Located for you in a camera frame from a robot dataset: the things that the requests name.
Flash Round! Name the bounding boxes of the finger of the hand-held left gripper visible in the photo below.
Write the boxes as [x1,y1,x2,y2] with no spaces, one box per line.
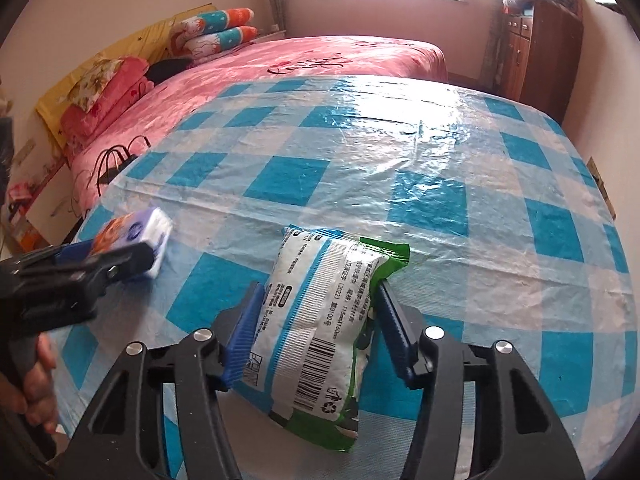
[80,242,154,294]
[0,241,99,276]

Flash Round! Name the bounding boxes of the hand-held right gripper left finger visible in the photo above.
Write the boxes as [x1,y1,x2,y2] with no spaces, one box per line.
[47,282,267,480]

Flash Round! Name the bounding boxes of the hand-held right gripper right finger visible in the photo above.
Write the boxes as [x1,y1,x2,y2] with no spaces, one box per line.
[374,280,587,480]

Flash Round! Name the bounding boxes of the orange blue tissue packet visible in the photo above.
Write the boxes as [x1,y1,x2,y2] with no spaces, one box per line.
[92,207,173,280]

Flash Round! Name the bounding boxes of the green white wet wipe packet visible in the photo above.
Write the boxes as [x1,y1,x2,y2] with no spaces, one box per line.
[248,226,411,453]

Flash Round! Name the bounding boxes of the person's left hand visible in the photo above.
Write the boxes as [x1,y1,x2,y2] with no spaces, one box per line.
[0,334,59,436]

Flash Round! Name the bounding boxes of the orange cardboard box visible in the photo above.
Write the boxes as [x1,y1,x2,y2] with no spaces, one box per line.
[12,220,45,256]

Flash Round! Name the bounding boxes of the white nightstand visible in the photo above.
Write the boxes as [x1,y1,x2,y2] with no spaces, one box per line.
[25,165,76,243]

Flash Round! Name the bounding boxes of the blue checked plastic tablecloth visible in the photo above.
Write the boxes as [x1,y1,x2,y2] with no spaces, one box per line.
[47,74,632,480]

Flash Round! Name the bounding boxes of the folded pink blanket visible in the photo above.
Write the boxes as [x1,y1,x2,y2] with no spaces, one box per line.
[60,56,155,151]

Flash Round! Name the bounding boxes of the floral pillow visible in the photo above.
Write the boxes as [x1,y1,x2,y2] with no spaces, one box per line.
[67,57,126,111]

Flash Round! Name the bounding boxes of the bed with pink bedspread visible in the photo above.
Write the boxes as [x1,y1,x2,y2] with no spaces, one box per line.
[60,35,448,211]

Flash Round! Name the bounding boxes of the black cloth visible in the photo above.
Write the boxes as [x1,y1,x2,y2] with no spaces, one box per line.
[145,58,193,85]

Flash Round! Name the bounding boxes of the yellow headboard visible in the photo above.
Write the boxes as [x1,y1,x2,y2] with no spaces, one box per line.
[35,5,218,151]

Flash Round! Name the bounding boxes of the cartoon printed pillow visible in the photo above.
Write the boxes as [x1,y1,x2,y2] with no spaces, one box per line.
[182,26,260,63]
[170,7,256,43]

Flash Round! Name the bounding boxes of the brown wooden cabinet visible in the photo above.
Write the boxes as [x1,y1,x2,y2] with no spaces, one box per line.
[499,0,585,123]

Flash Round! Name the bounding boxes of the folded pink grey quilt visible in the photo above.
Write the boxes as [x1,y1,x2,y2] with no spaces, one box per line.
[504,0,584,17]

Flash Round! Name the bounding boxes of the black cable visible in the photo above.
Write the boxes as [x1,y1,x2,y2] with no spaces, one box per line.
[94,134,152,187]

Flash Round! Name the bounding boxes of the wall socket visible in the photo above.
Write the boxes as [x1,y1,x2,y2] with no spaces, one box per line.
[14,141,40,167]

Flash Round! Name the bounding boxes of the brown wooden frame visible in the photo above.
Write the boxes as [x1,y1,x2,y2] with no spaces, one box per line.
[586,156,617,221]

